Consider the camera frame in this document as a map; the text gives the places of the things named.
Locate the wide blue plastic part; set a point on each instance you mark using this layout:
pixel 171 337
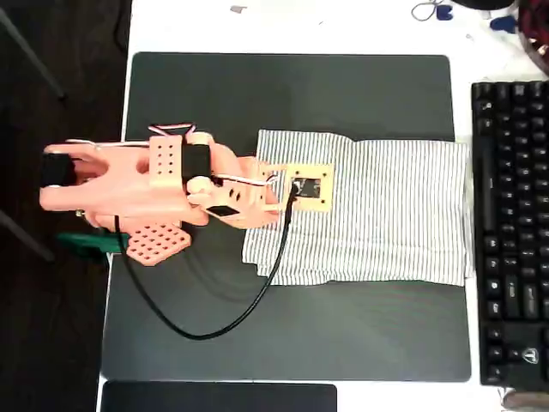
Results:
pixel 504 23

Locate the brown rounded object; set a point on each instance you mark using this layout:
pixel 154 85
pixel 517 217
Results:
pixel 525 401

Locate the orange SO-100 robot arm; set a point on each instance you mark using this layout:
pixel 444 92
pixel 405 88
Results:
pixel 128 189

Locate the green table clamp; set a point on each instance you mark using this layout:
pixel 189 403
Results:
pixel 86 244

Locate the orange camera mount plate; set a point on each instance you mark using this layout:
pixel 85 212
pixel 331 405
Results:
pixel 306 204

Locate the dark grey desk mat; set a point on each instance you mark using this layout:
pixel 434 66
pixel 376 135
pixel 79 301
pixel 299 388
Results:
pixel 257 335

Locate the small blue plastic part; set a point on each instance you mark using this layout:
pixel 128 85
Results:
pixel 444 13

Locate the grey metal chair leg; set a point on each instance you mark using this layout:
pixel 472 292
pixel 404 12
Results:
pixel 25 236
pixel 30 51

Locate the black keyboard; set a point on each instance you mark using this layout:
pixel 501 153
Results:
pixel 514 214

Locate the striped grey cloth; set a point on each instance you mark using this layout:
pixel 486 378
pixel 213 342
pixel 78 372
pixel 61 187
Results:
pixel 386 214

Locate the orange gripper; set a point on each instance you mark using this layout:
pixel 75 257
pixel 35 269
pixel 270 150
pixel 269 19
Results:
pixel 265 205

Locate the dark red patterned object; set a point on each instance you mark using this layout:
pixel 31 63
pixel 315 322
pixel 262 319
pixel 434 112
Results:
pixel 534 26

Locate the small grey scrap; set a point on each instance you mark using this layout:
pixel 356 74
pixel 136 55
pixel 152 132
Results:
pixel 238 8

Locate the white paper sheet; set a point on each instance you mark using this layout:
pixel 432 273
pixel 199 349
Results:
pixel 484 56

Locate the black flat tablet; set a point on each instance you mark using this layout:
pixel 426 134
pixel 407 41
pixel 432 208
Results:
pixel 214 399

